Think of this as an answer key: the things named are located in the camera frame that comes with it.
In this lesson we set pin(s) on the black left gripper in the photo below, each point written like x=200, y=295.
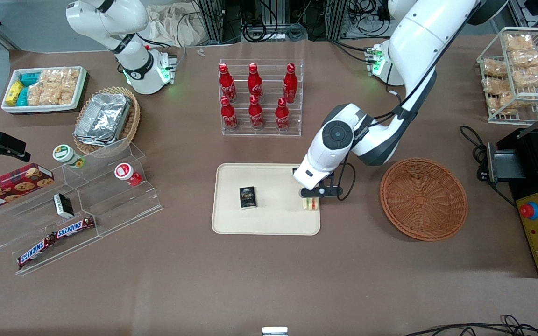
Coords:
x=293, y=169

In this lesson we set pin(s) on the triangular sandwich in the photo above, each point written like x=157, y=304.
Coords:
x=310, y=204

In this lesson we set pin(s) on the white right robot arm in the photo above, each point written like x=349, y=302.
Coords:
x=110, y=23

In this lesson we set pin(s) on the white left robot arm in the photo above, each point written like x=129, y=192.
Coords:
x=418, y=42

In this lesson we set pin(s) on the beige plastic tray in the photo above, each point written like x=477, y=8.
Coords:
x=278, y=214

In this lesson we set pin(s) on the round brown wicker basket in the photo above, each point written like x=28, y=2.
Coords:
x=423, y=200

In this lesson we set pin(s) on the oval tan wicker basket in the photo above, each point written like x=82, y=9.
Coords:
x=133, y=121

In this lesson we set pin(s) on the red cookie box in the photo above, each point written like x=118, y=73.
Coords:
x=10, y=188

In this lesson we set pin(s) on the white rectangular snack bin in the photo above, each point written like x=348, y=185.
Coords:
x=45, y=108

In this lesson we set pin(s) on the green lid yogurt cup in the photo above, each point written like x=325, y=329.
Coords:
x=66, y=155

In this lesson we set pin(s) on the teal snack packet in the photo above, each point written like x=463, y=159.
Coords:
x=30, y=78
x=23, y=96

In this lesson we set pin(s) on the yellow snack packet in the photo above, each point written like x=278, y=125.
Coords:
x=14, y=92

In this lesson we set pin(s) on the clear rice cracker bag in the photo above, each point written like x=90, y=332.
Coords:
x=40, y=91
x=67, y=84

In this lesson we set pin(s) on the small black card box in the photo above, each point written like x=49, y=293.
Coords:
x=247, y=197

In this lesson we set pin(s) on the small black white box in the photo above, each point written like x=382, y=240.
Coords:
x=63, y=206

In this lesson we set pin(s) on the red cola bottle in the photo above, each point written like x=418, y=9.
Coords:
x=226, y=84
x=282, y=116
x=290, y=84
x=254, y=84
x=256, y=114
x=228, y=115

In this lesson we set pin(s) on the stacked aluminium foil containers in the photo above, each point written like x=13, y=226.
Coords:
x=103, y=119

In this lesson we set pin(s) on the Snickers chocolate bar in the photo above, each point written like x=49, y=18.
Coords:
x=35, y=251
x=74, y=227

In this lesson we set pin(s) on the clear acrylic stepped shelf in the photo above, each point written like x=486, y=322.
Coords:
x=110, y=205

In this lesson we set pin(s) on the red lid yogurt cup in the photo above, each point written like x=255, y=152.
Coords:
x=125, y=172

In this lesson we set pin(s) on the clear acrylic bottle rack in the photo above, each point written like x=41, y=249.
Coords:
x=269, y=70

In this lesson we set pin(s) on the crumpled white cloth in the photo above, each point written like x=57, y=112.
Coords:
x=171, y=23

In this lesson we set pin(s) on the grey black power block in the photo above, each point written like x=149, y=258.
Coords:
x=507, y=163

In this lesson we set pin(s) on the clear bagged fried snack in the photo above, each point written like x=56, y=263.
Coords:
x=519, y=42
x=502, y=101
x=495, y=85
x=533, y=76
x=494, y=68
x=527, y=59

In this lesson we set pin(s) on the red emergency stop button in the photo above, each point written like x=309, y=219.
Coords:
x=529, y=211

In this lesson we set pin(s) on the black machine yellow panel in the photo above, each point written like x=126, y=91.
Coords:
x=537, y=168

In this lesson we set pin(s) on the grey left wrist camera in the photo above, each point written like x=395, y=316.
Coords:
x=332, y=191

